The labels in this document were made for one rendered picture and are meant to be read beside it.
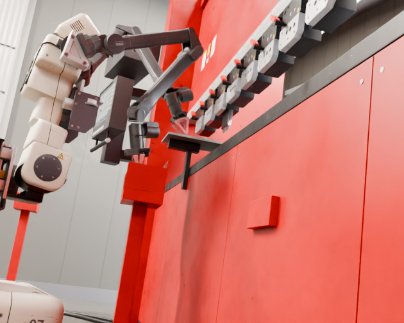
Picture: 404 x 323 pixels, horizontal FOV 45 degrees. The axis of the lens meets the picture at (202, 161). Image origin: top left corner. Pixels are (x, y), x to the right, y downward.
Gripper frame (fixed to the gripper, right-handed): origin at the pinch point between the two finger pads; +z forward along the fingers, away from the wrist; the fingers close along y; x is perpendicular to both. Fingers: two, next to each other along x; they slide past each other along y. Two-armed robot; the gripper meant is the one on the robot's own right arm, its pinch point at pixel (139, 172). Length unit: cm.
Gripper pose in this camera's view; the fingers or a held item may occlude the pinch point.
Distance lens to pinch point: 200.3
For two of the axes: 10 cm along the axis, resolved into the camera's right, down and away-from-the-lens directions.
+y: 9.7, -0.7, 2.4
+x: -2.2, 2.0, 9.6
